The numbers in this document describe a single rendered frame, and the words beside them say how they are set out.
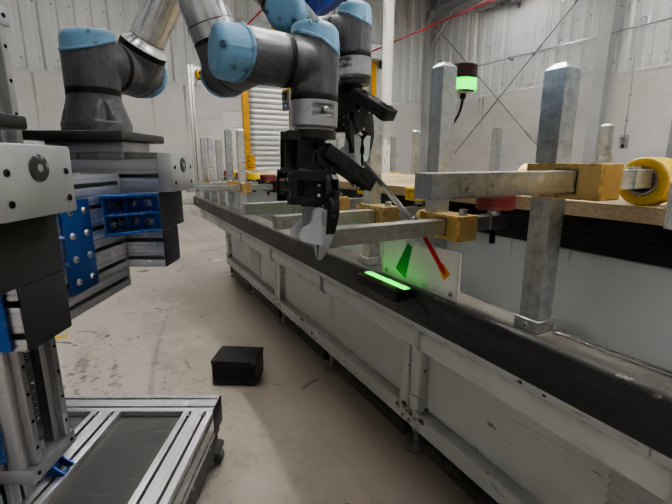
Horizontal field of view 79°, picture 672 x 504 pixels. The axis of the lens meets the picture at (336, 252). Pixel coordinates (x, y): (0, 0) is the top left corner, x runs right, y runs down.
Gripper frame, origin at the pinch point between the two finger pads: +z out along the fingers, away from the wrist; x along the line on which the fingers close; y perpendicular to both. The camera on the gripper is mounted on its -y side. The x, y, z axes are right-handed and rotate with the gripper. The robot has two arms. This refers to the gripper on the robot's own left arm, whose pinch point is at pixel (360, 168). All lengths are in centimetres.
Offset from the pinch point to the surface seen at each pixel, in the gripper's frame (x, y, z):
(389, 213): -6.2, -4.4, 10.8
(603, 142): -112, -30, -9
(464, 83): -3.4, -23.0, -16.7
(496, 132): -129, 18, -15
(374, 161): -8.8, 2.4, -1.7
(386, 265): -3.9, -5.6, 23.4
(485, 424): -24, -26, 69
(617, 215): -8, -51, 7
